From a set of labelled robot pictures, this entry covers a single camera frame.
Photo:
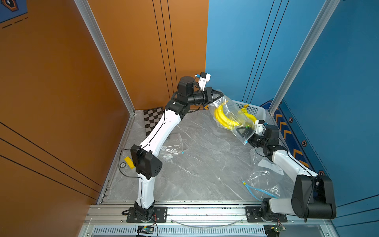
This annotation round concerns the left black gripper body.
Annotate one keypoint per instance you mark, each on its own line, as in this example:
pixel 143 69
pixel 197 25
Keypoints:
pixel 206 99

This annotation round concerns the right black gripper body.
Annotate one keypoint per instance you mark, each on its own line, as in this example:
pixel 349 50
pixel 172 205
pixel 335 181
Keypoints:
pixel 256 140

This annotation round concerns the bagged banana bunch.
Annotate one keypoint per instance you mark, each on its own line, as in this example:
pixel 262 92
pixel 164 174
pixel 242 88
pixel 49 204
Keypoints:
pixel 245 112
pixel 228 116

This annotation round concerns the clear zip-top bag blue seal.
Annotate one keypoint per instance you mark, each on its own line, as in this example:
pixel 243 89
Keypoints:
pixel 266 179

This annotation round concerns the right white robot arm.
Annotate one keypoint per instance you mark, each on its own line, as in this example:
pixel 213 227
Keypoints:
pixel 313 194

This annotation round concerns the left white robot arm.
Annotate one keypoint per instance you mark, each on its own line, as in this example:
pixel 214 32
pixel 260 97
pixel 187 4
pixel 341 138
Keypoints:
pixel 145 155

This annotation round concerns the white plastic basket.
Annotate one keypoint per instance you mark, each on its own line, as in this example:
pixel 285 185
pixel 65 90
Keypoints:
pixel 257 111

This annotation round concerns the brown checkered chessboard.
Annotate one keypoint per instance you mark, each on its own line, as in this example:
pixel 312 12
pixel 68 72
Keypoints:
pixel 151 118

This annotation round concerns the right green circuit board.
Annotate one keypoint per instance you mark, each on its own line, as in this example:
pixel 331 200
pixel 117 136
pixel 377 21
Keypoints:
pixel 274 231

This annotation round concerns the green circuit board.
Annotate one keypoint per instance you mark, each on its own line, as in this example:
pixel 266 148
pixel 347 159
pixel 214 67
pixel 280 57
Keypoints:
pixel 274 231
pixel 145 230

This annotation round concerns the small yellow block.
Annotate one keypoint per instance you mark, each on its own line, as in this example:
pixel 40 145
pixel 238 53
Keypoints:
pixel 129 162

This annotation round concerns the left green circuit board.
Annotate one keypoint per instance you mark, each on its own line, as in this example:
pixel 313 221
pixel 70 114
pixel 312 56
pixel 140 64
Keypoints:
pixel 145 230

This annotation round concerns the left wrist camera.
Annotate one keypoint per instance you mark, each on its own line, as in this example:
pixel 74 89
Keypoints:
pixel 203 79

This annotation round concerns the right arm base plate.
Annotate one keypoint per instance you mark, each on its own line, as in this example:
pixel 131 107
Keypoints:
pixel 255 214

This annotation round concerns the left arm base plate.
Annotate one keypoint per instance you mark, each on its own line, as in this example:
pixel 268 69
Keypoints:
pixel 153 214

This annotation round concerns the aluminium front rail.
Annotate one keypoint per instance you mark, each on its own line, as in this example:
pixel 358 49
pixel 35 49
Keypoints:
pixel 187 213

